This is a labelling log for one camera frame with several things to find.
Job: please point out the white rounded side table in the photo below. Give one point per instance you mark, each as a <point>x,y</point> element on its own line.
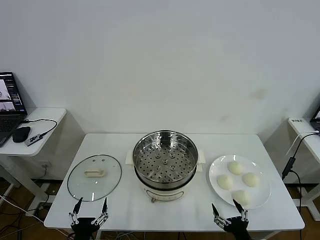
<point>45,125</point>

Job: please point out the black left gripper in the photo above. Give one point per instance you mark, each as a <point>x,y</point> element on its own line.
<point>85,225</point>

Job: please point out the white round plate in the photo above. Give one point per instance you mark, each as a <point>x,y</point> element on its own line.
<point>220,170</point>

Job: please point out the open black laptop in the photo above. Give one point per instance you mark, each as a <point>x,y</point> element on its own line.
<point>7,117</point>

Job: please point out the perforated steel steamer basket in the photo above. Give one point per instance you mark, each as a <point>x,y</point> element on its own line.
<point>182,170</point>

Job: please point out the printed table label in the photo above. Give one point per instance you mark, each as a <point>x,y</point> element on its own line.
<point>297,120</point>

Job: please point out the white wall socket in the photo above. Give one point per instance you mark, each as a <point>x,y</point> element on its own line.
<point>46,165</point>

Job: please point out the black computer mouse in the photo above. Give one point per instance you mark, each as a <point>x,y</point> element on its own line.
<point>21,134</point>

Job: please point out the white steamed baozi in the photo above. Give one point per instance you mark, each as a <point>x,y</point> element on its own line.
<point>225,181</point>
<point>236,167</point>
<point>251,179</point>
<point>246,197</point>

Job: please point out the white labelled side table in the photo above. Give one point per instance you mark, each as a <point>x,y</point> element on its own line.
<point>311,180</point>

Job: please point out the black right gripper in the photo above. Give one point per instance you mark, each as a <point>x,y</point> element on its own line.
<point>236,225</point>

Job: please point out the small black stickered device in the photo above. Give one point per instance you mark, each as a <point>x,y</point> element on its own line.
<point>33,140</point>

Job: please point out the cream electric cooker pot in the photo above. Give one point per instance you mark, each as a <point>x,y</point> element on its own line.
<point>162,195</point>

